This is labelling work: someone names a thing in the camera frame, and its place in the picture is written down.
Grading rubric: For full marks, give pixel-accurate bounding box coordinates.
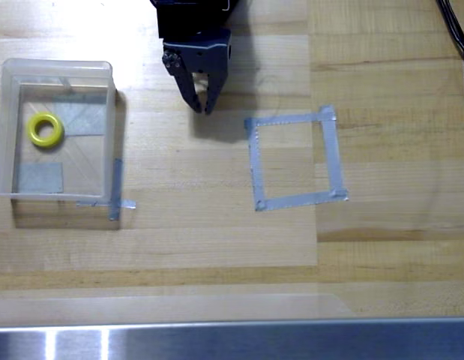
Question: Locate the short grey tape strip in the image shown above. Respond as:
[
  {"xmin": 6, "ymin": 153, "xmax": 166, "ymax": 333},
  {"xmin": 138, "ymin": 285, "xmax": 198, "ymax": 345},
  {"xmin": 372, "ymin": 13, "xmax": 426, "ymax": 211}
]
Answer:
[
  {"xmin": 108, "ymin": 157, "xmax": 124, "ymax": 222},
  {"xmin": 75, "ymin": 198, "xmax": 138, "ymax": 211}
]

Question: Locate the black cable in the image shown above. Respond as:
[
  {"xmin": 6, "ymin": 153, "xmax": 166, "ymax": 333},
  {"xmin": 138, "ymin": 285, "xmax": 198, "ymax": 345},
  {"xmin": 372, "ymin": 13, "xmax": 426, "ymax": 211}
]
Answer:
[
  {"xmin": 436, "ymin": 0, "xmax": 464, "ymax": 125},
  {"xmin": 445, "ymin": 0, "xmax": 464, "ymax": 53}
]

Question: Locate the clear plastic container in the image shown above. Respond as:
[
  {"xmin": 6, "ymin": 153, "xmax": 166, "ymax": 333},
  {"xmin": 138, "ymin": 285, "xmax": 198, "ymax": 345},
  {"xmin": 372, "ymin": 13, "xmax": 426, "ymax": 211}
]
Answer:
[{"xmin": 0, "ymin": 58, "xmax": 117, "ymax": 200}]

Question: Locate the grey tape patch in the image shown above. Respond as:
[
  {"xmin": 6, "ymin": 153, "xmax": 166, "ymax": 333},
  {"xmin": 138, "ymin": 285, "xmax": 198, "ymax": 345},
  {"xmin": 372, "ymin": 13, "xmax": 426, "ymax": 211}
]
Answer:
[
  {"xmin": 52, "ymin": 100, "xmax": 106, "ymax": 137},
  {"xmin": 16, "ymin": 161, "xmax": 64, "ymax": 194}
]

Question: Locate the yellow ring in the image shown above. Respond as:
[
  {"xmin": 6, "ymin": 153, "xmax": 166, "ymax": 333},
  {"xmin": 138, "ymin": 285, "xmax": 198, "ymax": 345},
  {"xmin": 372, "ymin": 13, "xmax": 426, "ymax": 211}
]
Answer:
[{"xmin": 25, "ymin": 112, "xmax": 66, "ymax": 149}]

